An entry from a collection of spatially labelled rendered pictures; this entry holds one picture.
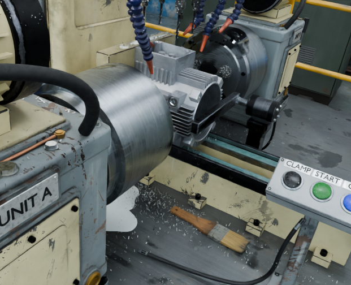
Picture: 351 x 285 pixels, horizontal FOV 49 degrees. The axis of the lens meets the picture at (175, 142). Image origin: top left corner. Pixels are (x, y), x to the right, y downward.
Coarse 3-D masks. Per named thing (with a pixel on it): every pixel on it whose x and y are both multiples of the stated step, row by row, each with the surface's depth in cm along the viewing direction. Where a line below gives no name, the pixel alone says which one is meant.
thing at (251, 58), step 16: (224, 32) 112; (240, 32) 116; (192, 48) 116; (208, 48) 114; (224, 48) 111; (240, 48) 110; (256, 48) 117; (208, 64) 116; (224, 64) 113; (240, 64) 111; (256, 64) 115; (224, 80) 115; (240, 80) 113; (256, 80) 118; (224, 96) 116; (240, 96) 115
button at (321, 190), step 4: (316, 184) 64; (320, 184) 64; (324, 184) 64; (316, 188) 64; (320, 188) 64; (324, 188) 63; (328, 188) 63; (316, 192) 63; (320, 192) 63; (324, 192) 63; (328, 192) 63; (316, 196) 63; (320, 196) 63; (324, 196) 63; (328, 196) 63
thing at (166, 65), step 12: (156, 48) 102; (168, 48) 102; (180, 48) 100; (156, 60) 94; (168, 60) 92; (180, 60) 93; (192, 60) 99; (144, 72) 97; (156, 72) 95; (168, 72) 93; (168, 84) 94
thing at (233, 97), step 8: (232, 96) 105; (216, 104) 100; (224, 104) 100; (232, 104) 105; (208, 112) 95; (216, 112) 96; (224, 112) 102; (192, 120) 91; (200, 120) 90; (208, 120) 93; (192, 128) 90; (200, 128) 90
